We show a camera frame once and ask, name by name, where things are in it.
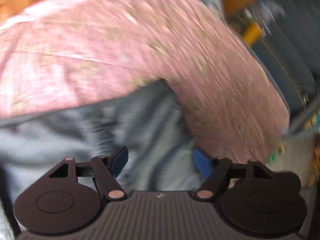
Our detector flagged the grey sweat pants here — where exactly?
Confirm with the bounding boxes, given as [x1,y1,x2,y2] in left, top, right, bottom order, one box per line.
[0,79,209,240]

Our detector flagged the pink bear print blanket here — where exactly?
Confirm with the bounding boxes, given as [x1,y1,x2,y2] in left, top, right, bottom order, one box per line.
[0,0,291,167]

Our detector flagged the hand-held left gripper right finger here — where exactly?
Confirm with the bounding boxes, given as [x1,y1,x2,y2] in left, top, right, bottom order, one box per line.
[194,148,273,202]

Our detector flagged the yellow cylinder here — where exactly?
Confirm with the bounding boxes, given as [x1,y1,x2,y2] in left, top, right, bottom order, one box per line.
[242,22,263,43]

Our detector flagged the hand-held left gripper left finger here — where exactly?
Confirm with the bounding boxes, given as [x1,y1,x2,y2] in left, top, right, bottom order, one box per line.
[49,146,129,202]

